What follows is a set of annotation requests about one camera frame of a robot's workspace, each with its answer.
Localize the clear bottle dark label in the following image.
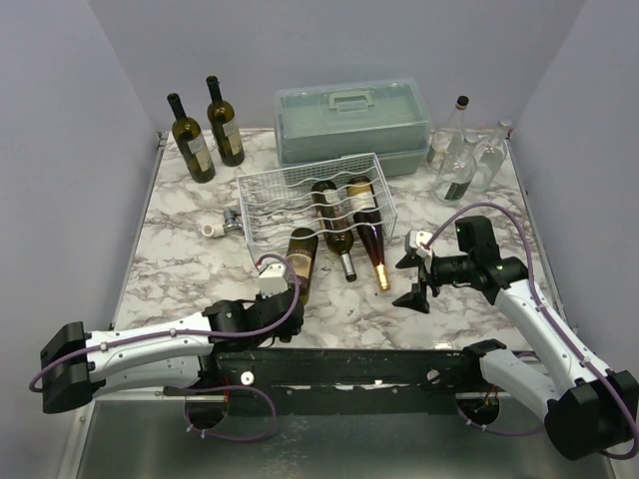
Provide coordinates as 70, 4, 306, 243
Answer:
432, 132, 478, 205

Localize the clear bottle cream label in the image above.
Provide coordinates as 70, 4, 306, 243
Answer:
425, 95, 469, 171

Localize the clear bottle silver cap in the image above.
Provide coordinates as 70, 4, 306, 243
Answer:
470, 119, 512, 193

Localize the dark wine bottle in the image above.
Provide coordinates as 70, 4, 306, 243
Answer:
167, 93, 216, 184
206, 76, 245, 167

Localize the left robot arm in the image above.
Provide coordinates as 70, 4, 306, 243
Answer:
30, 290, 305, 414

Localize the red wine bottle gold cap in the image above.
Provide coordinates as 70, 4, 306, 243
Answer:
346, 176, 390, 291

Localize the dark bottle silver neck lower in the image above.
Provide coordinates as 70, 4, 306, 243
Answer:
312, 181, 357, 282

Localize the green plastic toolbox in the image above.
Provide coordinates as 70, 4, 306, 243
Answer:
275, 78, 430, 178

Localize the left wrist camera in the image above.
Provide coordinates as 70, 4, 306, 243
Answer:
258, 258, 290, 299

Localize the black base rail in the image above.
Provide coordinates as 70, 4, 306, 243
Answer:
164, 343, 550, 418

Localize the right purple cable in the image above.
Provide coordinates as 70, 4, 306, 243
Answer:
423, 202, 639, 459

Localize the white wire wine rack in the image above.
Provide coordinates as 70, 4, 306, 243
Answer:
234, 152, 398, 260

